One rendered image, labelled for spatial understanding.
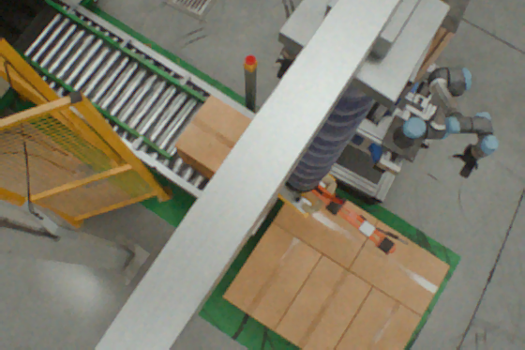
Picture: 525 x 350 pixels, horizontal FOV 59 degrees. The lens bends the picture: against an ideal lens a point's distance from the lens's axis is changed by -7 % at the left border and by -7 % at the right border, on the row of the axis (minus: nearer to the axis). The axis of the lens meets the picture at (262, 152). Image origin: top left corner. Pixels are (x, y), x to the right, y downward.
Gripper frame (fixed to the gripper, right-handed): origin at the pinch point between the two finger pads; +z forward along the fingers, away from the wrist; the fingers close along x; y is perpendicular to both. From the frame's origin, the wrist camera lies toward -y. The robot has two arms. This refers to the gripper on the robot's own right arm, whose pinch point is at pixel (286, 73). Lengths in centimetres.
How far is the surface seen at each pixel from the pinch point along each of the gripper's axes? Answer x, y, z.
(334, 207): -55, -43, 31
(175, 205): 46, -76, 152
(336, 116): -34, -47, -97
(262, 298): -46, -105, 98
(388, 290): -118, -61, 98
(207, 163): 22, -51, 57
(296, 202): -35, -48, 42
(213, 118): 34, -24, 57
